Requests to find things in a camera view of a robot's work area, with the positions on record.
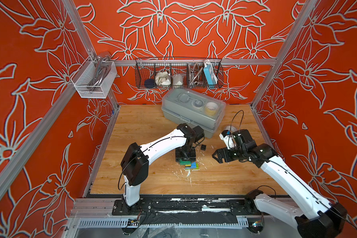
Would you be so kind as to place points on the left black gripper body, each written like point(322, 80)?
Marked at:
point(187, 153)

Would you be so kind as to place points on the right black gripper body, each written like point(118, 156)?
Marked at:
point(233, 154)

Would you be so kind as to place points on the dark green lego brick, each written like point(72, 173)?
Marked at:
point(185, 163)

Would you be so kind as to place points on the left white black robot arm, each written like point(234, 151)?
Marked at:
point(137, 159)

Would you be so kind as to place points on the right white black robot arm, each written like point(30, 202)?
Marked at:
point(313, 216)

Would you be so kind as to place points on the clear tape roll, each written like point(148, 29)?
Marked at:
point(231, 129)

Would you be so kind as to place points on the grey plastic toolbox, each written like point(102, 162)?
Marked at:
point(195, 109)

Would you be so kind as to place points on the blue box in basket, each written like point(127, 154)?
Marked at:
point(210, 76)

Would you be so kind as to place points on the white crumpled item in basket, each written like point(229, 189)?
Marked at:
point(163, 79)

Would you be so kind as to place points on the clear plastic bin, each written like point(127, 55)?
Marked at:
point(95, 79)

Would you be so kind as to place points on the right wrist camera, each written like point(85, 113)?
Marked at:
point(235, 139)

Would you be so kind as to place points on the black wire basket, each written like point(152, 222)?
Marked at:
point(185, 72)

